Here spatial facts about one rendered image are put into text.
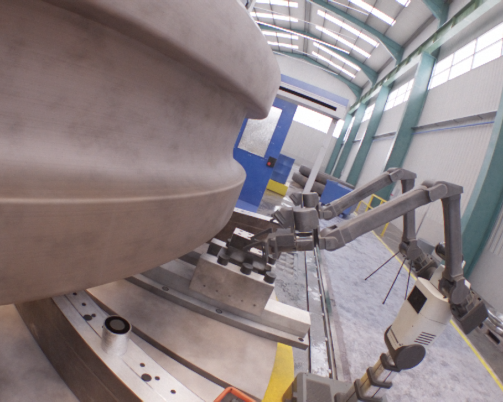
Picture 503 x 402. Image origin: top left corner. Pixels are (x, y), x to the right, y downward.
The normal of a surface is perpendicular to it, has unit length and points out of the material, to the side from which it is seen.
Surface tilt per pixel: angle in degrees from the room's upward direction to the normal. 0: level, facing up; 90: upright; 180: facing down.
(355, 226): 78
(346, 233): 84
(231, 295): 90
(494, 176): 90
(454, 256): 88
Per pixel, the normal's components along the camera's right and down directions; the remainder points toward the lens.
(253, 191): -0.15, 0.16
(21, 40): 0.76, 0.41
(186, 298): 0.36, -0.91
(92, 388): -0.44, 0.03
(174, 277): 0.03, -0.11
